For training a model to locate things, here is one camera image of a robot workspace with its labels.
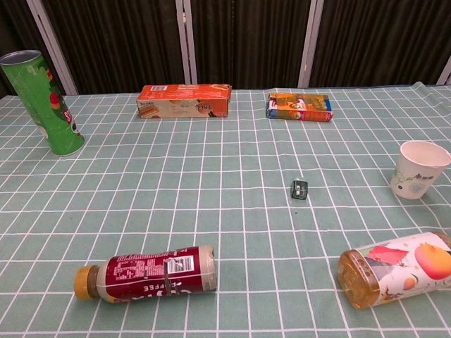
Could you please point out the white screen frame post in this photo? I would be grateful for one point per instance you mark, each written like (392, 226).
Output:
(445, 72)
(310, 42)
(186, 42)
(53, 45)

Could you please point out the green chips can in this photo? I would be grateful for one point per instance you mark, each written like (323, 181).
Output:
(53, 116)

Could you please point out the fruit label juice bottle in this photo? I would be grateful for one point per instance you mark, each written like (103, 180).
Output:
(398, 271)

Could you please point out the orange cardboard snack box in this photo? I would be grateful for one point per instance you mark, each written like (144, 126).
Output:
(183, 104)

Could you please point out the green grid-patterned table mat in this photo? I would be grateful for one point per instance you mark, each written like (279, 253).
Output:
(211, 176)

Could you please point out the white paper cup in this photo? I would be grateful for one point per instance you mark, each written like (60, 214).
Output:
(410, 176)

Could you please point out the small silver clip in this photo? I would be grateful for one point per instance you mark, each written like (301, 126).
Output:
(299, 189)

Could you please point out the colourful printed snack box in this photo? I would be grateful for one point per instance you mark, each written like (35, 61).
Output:
(299, 107)

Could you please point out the dark pleated screen panel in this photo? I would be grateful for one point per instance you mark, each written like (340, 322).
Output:
(380, 42)
(120, 42)
(246, 42)
(17, 28)

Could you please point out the red label coffee bottle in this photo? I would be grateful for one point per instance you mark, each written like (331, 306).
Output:
(151, 274)

